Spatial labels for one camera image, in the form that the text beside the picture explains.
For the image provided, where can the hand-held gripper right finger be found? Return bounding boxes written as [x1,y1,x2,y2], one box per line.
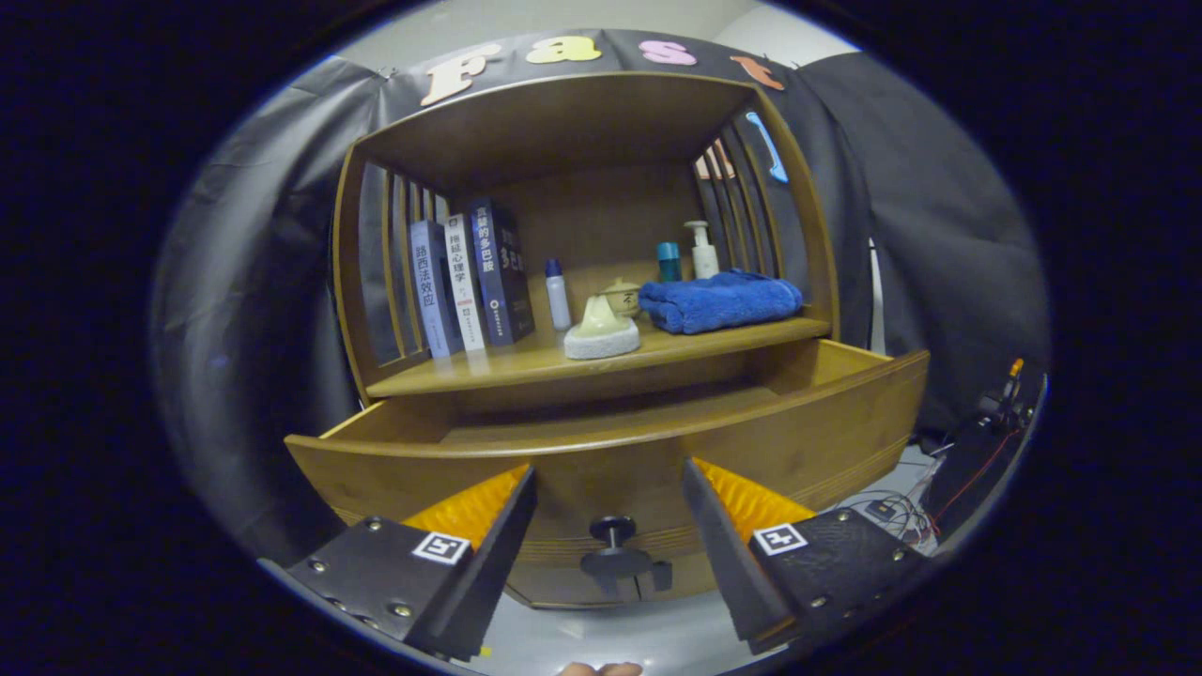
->
[682,457,935,655]

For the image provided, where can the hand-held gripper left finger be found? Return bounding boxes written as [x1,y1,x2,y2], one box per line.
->
[286,463,539,661]

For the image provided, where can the black drawer knob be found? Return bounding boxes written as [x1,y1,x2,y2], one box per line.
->
[579,515,654,578]

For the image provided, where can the wooden drawer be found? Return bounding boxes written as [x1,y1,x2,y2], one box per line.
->
[285,338,931,564]

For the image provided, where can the cream brush with white sponge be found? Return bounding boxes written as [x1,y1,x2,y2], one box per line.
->
[563,295,642,361]

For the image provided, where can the wooden countertop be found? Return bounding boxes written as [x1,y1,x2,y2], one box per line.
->
[366,315,832,400]

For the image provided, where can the wooden cabinet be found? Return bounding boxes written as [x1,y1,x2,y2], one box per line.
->
[331,72,841,611]

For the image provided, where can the blue folded towel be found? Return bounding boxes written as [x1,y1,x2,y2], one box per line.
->
[638,269,805,335]

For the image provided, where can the beige lidded teacup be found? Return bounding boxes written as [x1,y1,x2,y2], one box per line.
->
[603,278,644,319]

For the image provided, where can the light blue book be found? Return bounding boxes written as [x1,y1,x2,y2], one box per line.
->
[409,220,464,359]

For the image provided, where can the white bottle with blue cap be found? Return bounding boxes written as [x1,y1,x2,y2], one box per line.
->
[545,259,572,331]

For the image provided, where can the white book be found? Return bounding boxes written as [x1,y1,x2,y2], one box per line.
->
[444,213,489,352]

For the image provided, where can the white pump bottle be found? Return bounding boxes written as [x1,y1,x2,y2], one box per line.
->
[684,221,720,280]

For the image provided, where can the dark blue book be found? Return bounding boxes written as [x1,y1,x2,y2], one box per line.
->
[469,198,536,346]

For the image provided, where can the black equipment with orange clamp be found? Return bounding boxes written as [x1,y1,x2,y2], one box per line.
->
[958,357,1034,470]

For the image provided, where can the black backdrop cloth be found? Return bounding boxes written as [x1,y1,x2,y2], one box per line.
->
[150,28,1051,564]

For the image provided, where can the red cable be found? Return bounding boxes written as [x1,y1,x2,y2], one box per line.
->
[925,427,1025,536]

